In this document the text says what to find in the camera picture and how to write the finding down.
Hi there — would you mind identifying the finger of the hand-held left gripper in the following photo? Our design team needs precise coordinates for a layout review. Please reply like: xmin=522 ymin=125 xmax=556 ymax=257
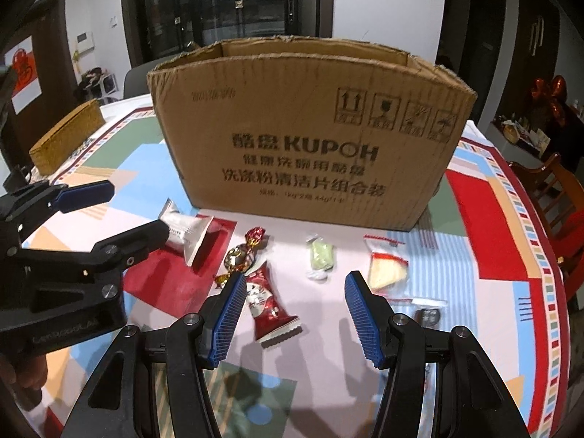
xmin=20 ymin=218 xmax=170 ymax=278
xmin=2 ymin=180 xmax=116 ymax=220

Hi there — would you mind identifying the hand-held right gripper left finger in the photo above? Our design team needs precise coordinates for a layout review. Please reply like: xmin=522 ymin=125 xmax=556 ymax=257
xmin=64 ymin=271 xmax=249 ymax=438

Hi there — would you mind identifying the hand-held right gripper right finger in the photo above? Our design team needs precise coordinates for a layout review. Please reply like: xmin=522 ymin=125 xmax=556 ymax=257
xmin=344 ymin=271 xmax=532 ymax=438

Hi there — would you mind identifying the dark red snack packet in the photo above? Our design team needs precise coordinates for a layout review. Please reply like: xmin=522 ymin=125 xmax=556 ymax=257
xmin=244 ymin=260 xmax=303 ymax=351

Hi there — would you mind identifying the white snack packet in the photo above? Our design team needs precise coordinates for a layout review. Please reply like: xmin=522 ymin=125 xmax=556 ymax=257
xmin=157 ymin=200 xmax=224 ymax=268

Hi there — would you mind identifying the clear packet yellow wafer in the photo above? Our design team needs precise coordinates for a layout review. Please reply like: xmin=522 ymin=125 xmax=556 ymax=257
xmin=364 ymin=234 xmax=448 ymax=307

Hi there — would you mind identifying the dark stick snack packet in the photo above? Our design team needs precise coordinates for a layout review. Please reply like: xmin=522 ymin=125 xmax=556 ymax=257
xmin=411 ymin=307 xmax=445 ymax=329

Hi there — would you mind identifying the red gold twisted candy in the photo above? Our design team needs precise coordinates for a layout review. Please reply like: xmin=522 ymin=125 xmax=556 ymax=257
xmin=214 ymin=226 xmax=268 ymax=289

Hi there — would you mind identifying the pale green candy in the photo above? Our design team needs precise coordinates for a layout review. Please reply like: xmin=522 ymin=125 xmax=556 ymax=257
xmin=305 ymin=233 xmax=336 ymax=284

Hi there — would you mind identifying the brown cardboard box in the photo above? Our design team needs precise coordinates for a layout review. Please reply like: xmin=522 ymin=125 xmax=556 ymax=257
xmin=147 ymin=35 xmax=478 ymax=233

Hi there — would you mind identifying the person's left hand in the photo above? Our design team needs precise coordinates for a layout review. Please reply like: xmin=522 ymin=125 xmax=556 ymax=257
xmin=0 ymin=353 xmax=49 ymax=414

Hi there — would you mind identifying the woven rattan lidded box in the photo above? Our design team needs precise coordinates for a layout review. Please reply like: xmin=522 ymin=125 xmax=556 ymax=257
xmin=28 ymin=98 xmax=107 ymax=178

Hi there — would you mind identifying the white shoe rack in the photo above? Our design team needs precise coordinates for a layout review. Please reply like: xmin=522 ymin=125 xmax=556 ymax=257
xmin=75 ymin=68 xmax=118 ymax=101

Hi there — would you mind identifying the grey dining chair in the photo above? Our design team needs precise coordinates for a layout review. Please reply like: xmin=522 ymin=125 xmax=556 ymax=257
xmin=123 ymin=61 xmax=160 ymax=99

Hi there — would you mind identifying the red door poster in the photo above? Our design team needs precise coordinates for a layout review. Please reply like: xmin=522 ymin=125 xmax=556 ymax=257
xmin=4 ymin=47 xmax=44 ymax=115

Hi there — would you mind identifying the dark wooden door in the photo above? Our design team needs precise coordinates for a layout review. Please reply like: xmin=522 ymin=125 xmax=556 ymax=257
xmin=0 ymin=0 xmax=80 ymax=156

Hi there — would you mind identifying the wooden chair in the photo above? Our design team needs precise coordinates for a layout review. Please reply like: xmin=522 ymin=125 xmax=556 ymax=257
xmin=508 ymin=153 xmax=584 ymax=293

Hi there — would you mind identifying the glass sliding door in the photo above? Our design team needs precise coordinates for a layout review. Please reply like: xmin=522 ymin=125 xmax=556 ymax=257
xmin=121 ymin=0 xmax=336 ymax=69

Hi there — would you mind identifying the white low cabinet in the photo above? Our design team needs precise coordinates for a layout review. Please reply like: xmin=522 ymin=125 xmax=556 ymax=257
xmin=492 ymin=116 xmax=553 ymax=156

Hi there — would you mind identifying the red foil balloon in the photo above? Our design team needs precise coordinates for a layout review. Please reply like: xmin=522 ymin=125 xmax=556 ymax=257
xmin=529 ymin=75 xmax=569 ymax=126

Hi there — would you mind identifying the dark tall cabinet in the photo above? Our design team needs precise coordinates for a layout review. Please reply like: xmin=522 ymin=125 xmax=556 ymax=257
xmin=515 ymin=0 xmax=562 ymax=115

